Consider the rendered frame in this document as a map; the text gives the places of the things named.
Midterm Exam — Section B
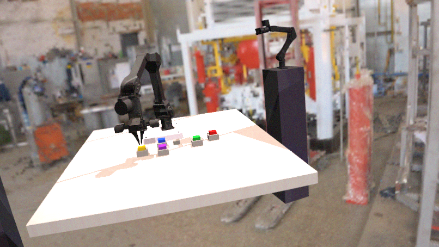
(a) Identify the yellow button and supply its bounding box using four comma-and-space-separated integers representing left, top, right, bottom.
136, 145, 149, 157

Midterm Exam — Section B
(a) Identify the red button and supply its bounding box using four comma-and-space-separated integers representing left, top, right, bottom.
207, 130, 220, 141

